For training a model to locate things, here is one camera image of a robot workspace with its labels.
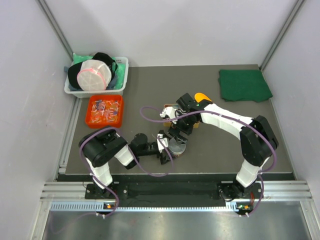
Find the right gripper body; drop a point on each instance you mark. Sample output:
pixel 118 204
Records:
pixel 185 126

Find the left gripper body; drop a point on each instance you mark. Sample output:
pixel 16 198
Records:
pixel 162 159

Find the white round lid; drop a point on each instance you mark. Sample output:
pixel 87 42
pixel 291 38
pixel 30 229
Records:
pixel 177 146

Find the yellow plastic scoop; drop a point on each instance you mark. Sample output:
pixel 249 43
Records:
pixel 200 97

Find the tan candy box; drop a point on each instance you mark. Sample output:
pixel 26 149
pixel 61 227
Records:
pixel 167 123

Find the clear plastic cup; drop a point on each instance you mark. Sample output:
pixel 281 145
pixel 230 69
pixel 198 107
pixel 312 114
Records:
pixel 176 153

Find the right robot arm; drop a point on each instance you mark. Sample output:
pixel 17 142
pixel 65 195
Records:
pixel 257 139

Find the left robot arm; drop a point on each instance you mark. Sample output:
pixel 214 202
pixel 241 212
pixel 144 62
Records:
pixel 102 145

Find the dark green folded cloth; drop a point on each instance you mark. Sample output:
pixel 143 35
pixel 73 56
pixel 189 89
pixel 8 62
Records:
pixel 243 85

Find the green patterned cloth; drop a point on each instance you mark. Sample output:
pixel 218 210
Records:
pixel 120 67

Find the white plastic basket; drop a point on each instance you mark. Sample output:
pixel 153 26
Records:
pixel 110 62

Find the orange candy tray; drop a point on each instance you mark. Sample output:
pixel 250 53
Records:
pixel 105 110

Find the black cap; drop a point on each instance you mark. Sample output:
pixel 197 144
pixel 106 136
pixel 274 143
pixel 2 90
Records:
pixel 75 75

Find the white mesh laundry bag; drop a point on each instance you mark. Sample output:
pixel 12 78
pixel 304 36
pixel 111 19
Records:
pixel 94 75

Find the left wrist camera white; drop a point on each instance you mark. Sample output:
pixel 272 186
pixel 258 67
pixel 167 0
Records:
pixel 162 142

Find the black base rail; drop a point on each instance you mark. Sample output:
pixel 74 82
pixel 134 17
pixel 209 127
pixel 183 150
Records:
pixel 174 190

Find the white cable duct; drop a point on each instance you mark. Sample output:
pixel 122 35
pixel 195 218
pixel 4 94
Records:
pixel 100 206

